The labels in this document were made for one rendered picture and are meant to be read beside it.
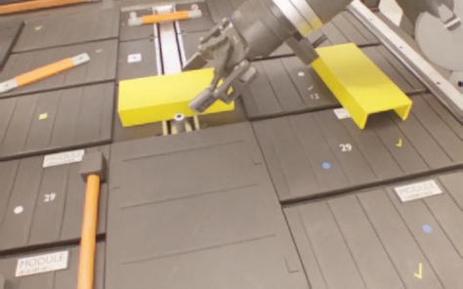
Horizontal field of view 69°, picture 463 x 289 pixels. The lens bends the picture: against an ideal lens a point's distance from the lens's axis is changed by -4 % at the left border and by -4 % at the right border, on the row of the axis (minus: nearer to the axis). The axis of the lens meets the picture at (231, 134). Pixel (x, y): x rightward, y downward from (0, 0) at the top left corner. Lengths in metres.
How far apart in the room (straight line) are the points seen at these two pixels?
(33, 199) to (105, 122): 0.14
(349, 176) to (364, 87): 0.14
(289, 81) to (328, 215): 0.24
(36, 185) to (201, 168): 0.20
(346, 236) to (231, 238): 0.12
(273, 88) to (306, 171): 0.16
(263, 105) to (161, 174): 0.18
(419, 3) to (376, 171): 0.20
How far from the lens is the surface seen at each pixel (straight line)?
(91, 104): 0.56
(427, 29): 0.49
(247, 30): 0.46
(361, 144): 0.47
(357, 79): 0.53
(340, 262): 0.37
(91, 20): 0.82
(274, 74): 0.57
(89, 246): 0.38
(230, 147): 0.44
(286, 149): 0.45
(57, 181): 0.47
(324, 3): 0.45
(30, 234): 0.43
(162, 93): 0.51
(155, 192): 0.40
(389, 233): 0.40
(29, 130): 0.56
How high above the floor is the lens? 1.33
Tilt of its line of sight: 44 degrees down
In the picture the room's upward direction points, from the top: 2 degrees counter-clockwise
